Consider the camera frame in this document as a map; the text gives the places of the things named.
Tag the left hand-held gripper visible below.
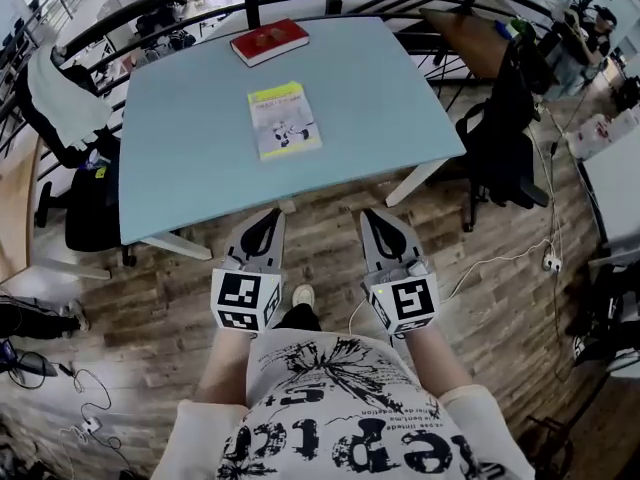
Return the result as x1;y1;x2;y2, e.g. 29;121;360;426
210;208;287;336

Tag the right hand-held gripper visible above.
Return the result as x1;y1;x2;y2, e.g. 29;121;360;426
360;209;442;337

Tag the yellow and white book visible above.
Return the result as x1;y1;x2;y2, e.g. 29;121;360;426
246;80;323;163

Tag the person's right forearm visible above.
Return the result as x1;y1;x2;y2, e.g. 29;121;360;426
399;323;475;400

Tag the person's left forearm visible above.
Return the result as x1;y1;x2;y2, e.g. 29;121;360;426
193;328;252;410

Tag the red book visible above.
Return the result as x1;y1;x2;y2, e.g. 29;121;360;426
229;17;311;69

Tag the white table leg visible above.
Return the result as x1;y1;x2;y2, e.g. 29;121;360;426
142;231;214;262
384;157;448;209

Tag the person's white shoe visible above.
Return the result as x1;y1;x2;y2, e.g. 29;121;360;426
291;283;317;310

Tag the person's black trouser leg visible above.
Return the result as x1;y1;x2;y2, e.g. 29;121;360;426
272;302;322;333

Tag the black office chair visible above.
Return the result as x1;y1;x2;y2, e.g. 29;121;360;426
453;37;551;234

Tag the black chair with bag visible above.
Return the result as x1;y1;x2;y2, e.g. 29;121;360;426
14;47;139;269

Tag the white printed shirt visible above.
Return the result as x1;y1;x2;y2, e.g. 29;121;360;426
149;328;537;480

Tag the brown wooden desk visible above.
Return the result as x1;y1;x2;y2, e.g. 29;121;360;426
418;7;519;82

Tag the white side table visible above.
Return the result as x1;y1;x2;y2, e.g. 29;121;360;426
581;126;640;269

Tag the white cloth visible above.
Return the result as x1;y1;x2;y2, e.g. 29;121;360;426
26;42;114;152

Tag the light wooden desk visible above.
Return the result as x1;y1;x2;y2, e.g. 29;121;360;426
0;135;46;285

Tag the white box with red print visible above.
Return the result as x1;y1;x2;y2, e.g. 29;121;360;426
568;108;640;160

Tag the white cable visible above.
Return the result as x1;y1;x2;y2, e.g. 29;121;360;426
348;127;566;337

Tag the black cable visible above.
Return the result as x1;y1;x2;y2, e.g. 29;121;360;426
57;362;131;469

